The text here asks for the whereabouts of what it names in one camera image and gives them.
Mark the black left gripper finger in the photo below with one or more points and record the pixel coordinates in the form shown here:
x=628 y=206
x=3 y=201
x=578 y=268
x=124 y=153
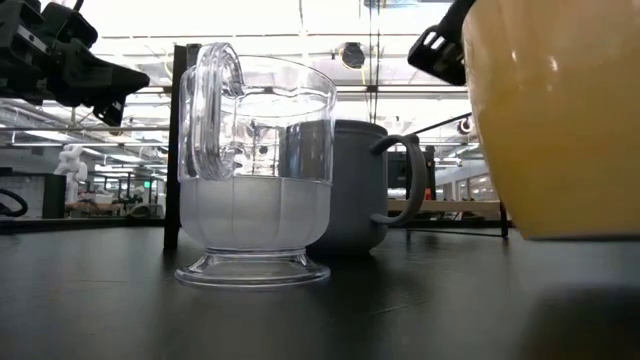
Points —
x=95 y=82

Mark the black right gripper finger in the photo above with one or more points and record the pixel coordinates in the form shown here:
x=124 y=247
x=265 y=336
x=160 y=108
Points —
x=440 y=55

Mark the yellow ceramic mug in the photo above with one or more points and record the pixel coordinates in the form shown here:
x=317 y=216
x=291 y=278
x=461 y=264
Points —
x=560 y=125

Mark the grey mug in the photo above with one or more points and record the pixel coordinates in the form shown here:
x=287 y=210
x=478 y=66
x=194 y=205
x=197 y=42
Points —
x=357 y=190

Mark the clear glass mug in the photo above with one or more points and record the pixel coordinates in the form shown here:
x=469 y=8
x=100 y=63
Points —
x=255 y=220

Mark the round black hanging device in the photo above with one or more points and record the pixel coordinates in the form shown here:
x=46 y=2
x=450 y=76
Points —
x=352 y=55

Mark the white robot figure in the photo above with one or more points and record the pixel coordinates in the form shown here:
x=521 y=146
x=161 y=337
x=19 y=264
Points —
x=72 y=170

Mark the black cabinet box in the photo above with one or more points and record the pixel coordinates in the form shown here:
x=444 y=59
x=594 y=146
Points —
x=54 y=197

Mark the dark monitor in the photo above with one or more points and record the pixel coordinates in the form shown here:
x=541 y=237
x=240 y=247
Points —
x=398 y=172

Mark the wooden cutting board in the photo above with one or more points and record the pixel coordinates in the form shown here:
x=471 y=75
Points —
x=450 y=206

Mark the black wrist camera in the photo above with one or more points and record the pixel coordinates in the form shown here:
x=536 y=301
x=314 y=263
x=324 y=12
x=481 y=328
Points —
x=70 y=27

